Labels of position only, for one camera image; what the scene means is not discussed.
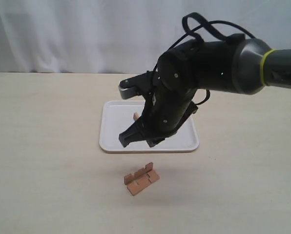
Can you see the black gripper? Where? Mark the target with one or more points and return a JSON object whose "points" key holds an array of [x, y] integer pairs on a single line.
{"points": [[160, 117]]}

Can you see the wooden notched stick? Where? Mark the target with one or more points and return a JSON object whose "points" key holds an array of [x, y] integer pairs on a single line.
{"points": [[131, 177], [142, 182], [135, 116]]}

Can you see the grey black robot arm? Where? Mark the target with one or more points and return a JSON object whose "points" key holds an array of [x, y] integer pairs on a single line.
{"points": [[237, 65]]}

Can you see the white rectangular tray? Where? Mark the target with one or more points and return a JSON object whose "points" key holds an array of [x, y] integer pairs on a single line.
{"points": [[117, 116]]}

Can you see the white curtain backdrop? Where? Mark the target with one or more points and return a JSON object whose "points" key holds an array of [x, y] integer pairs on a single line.
{"points": [[119, 36]]}

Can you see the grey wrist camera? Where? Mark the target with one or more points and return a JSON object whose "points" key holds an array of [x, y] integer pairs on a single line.
{"points": [[139, 85]]}

